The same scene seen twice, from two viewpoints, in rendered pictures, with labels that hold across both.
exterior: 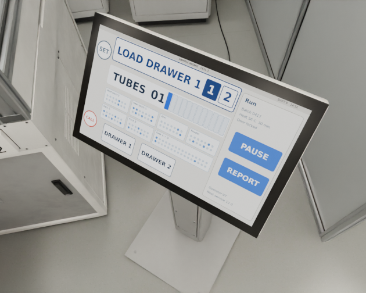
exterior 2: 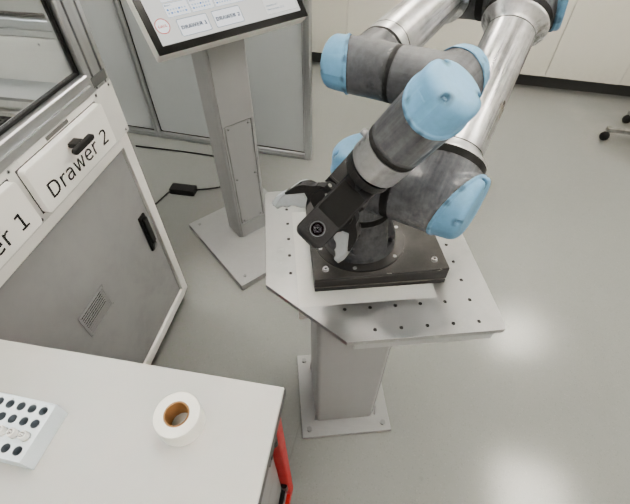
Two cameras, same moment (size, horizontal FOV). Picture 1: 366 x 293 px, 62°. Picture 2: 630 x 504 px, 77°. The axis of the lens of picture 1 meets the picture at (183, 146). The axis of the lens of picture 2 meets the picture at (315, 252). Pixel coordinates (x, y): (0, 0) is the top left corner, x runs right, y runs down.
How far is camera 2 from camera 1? 1.29 m
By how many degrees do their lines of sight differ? 42
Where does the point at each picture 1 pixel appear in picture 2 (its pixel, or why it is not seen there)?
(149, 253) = (253, 264)
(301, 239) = (302, 169)
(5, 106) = (92, 56)
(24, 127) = (108, 94)
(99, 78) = not seen: outside the picture
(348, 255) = (327, 152)
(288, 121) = not seen: outside the picture
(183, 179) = (252, 14)
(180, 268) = not seen: hidden behind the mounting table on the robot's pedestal
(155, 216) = (219, 249)
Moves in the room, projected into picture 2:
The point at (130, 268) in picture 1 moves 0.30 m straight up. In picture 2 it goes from (258, 288) to (250, 241)
